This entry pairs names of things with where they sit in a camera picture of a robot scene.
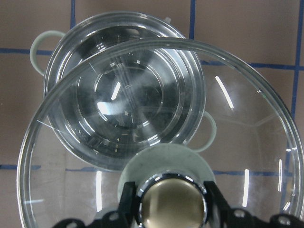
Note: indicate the glass pot lid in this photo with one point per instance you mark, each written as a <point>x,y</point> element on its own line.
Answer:
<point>256,159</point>

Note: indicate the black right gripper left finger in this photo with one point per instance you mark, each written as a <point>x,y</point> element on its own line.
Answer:
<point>126,208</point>

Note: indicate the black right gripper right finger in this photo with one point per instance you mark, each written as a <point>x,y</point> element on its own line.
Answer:
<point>217,206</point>

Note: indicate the pale green cooking pot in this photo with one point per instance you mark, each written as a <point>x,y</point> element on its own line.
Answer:
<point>127,103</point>

